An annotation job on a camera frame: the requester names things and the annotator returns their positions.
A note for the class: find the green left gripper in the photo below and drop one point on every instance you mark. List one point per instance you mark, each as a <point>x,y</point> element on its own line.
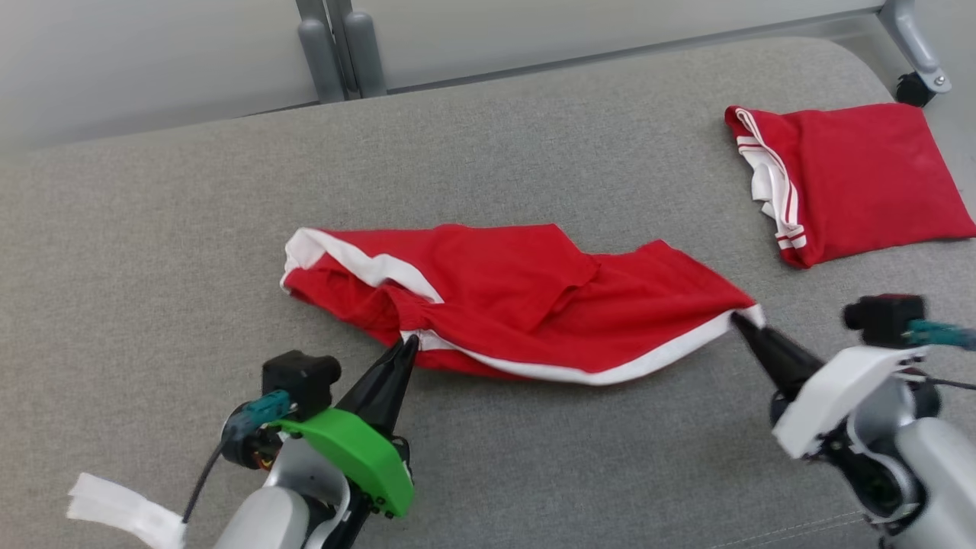
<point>358,450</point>

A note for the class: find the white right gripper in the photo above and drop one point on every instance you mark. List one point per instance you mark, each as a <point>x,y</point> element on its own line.
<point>831,396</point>

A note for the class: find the red shorts with white trim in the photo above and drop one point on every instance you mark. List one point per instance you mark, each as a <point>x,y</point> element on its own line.
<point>518,297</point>

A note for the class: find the red number 23 jersey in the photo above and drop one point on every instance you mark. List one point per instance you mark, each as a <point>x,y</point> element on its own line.
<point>862,175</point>

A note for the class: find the white tape strip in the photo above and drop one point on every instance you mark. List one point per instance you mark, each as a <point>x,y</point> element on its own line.
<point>122,511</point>

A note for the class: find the black caster wheel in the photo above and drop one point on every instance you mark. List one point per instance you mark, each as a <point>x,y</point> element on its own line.
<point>911,90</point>

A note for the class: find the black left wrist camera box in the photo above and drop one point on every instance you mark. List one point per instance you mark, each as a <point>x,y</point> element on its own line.
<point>301,377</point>

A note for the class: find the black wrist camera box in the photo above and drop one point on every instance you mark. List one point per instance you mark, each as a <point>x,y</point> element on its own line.
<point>884,316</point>
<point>301,377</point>

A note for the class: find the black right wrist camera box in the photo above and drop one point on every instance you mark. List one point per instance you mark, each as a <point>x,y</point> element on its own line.
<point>884,316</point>

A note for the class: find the grey partition post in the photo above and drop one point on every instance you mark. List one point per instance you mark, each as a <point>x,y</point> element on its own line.
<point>364,49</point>
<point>320,53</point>

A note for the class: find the grey metal frame leg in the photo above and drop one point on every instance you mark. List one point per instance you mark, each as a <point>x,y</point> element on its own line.
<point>919,46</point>

